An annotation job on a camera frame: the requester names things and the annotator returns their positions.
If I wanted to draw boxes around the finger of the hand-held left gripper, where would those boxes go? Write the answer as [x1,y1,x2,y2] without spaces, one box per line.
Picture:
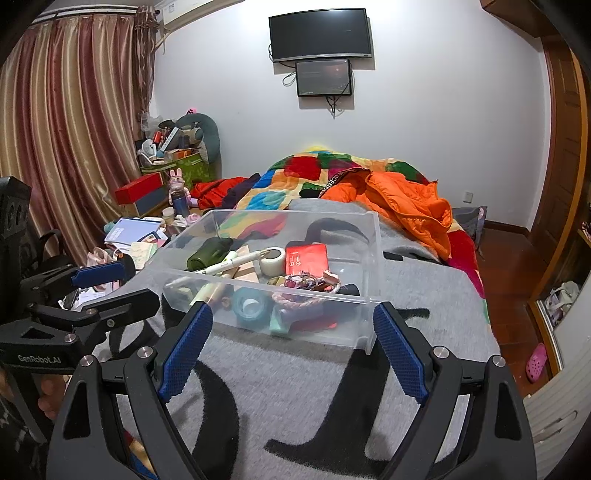
[30,288,160,346]
[18,255,137,305]

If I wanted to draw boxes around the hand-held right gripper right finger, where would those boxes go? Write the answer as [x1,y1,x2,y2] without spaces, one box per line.
[373,302,539,480]

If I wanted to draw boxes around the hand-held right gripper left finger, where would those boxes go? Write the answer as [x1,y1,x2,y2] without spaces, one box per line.
[48,302,214,480]

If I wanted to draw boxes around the light green tube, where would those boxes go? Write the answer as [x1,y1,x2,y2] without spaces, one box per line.
[187,281,227,308]

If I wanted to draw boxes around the blue tape roll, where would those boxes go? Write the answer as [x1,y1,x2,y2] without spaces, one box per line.
[232,288,272,322]

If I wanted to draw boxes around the clear plastic storage box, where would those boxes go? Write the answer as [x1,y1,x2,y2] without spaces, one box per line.
[139,209,386,355]

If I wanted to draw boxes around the beige cosmetic tube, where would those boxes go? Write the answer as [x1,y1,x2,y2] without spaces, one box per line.
[233,251,262,283]

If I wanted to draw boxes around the dark green spray bottle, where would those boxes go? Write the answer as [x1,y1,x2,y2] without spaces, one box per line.
[186,237,232,272]

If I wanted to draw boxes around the white pen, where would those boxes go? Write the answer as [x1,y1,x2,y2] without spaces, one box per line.
[194,249,271,275]

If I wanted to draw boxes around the small square green box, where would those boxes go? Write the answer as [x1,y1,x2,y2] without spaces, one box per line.
[270,307,296,337]

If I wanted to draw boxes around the colourful hair ties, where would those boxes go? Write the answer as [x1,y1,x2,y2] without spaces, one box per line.
[281,271,342,294]

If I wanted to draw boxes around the pink braided hair tie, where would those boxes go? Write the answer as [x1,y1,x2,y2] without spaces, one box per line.
[271,288,326,310]

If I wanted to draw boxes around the white bandage roll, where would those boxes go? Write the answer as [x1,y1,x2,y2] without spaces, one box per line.
[259,247,287,277]

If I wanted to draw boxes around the red packet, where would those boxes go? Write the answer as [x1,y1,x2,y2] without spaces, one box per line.
[285,243,329,278]

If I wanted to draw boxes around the person's left hand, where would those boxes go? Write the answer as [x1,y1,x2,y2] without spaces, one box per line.
[37,375,70,422]

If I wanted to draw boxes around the pink pouch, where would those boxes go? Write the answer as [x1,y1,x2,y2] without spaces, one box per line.
[88,247,118,268]

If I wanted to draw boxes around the black chair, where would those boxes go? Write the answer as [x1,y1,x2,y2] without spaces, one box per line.
[28,228,79,278]

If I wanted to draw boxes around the pale green booklet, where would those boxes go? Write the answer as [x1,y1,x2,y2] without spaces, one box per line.
[129,242,158,268]

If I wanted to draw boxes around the blue notebook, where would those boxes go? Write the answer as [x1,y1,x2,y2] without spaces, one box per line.
[104,217,162,245]

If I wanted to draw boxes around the grey box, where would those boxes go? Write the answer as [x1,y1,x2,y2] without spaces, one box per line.
[134,187,169,217]

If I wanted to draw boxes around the red box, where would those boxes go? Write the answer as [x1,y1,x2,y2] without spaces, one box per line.
[115,173,164,205]

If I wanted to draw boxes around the pink bunny bottle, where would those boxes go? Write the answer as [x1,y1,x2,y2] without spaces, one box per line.
[167,168,191,217]

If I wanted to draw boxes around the pink slipper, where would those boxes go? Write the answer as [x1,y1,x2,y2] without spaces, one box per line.
[525,344,549,384]

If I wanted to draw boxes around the striped curtain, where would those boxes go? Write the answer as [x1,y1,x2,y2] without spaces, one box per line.
[0,7,158,278]

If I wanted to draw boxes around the green bag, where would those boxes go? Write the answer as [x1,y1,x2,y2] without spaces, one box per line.
[141,154,218,183]

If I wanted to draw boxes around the grey backpack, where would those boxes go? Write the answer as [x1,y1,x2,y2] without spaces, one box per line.
[455,206,488,245]

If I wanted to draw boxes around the wooden wardrobe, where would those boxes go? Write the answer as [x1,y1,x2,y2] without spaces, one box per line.
[480,0,591,374]

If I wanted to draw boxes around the red cloth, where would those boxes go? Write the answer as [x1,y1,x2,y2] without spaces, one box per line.
[191,176,247,209]

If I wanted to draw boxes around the orange puffer jacket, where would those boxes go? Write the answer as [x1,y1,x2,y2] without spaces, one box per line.
[321,171,453,261]

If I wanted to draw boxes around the dark purple cloth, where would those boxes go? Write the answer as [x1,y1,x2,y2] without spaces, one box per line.
[222,173,262,210]

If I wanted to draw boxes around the white handbag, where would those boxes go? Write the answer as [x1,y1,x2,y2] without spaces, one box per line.
[544,281,580,319]

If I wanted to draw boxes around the white sliding wardrobe door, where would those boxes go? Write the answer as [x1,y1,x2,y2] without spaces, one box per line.
[522,364,591,480]

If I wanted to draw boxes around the grey neck pillow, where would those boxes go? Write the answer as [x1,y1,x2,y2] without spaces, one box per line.
[178,113,221,162]

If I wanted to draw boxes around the colourful patchwork quilt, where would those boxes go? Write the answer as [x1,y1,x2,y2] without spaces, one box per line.
[219,150,492,324]

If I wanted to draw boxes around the white air conditioner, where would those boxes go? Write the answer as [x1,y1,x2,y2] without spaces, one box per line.
[154,0,215,33]

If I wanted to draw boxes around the small wall monitor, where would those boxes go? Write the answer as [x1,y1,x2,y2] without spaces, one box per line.
[295,59,354,97]

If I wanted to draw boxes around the large wall television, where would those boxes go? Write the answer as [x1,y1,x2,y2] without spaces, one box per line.
[269,8,373,64]

